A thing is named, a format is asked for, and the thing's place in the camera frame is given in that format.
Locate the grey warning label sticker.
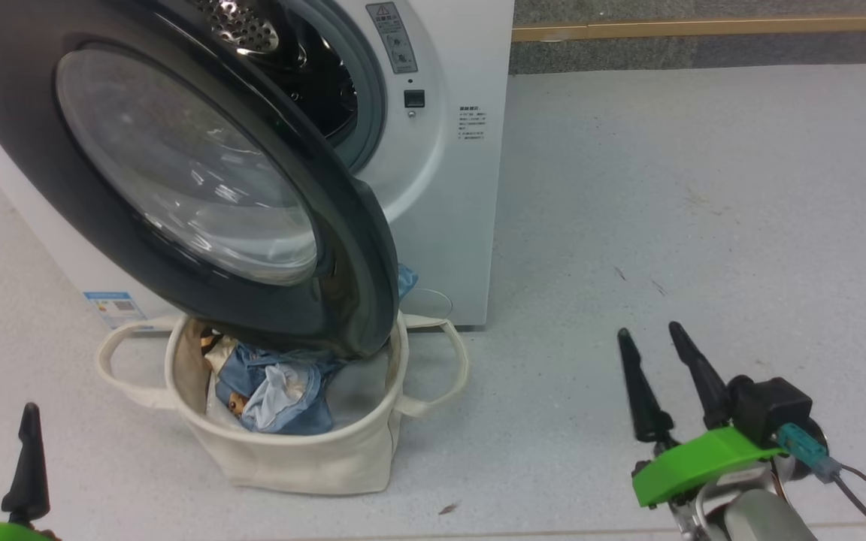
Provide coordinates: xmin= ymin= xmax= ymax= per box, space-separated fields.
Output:
xmin=365 ymin=2 xmax=419 ymax=74

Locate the blue printed clothing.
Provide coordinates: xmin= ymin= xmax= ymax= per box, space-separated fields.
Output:
xmin=204 ymin=263 xmax=419 ymax=437

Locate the teal cable connector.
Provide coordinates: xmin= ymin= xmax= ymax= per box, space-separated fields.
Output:
xmin=777 ymin=422 xmax=843 ymax=482

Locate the blue energy label sticker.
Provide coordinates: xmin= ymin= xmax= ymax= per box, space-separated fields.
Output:
xmin=83 ymin=291 xmax=150 ymax=330

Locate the cream canvas laundry basket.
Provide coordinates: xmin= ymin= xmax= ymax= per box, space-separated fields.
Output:
xmin=95 ymin=312 xmax=470 ymax=495

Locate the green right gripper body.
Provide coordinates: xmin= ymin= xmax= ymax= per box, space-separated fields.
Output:
xmin=632 ymin=427 xmax=787 ymax=508

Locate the white front-load washing machine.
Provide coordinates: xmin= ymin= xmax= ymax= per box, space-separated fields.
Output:
xmin=0 ymin=0 xmax=515 ymax=333

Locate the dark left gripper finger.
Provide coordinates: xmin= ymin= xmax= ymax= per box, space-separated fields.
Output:
xmin=1 ymin=403 xmax=50 ymax=524

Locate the washing machine door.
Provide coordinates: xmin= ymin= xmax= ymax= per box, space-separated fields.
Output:
xmin=0 ymin=0 xmax=400 ymax=360

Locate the round white filter cover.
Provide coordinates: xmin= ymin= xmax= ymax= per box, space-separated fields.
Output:
xmin=403 ymin=288 xmax=453 ymax=321

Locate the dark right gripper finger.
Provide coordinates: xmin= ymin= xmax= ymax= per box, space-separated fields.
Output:
xmin=668 ymin=322 xmax=731 ymax=431
xmin=617 ymin=328 xmax=674 ymax=444

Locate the small black text sticker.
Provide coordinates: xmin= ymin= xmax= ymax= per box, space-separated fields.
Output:
xmin=458 ymin=105 xmax=488 ymax=142

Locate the stainless steel washing machine drum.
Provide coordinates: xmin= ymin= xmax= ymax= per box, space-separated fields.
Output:
xmin=192 ymin=0 xmax=360 ymax=145

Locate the wooden baseboard strip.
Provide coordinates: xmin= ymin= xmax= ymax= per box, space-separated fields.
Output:
xmin=512 ymin=15 xmax=866 ymax=43

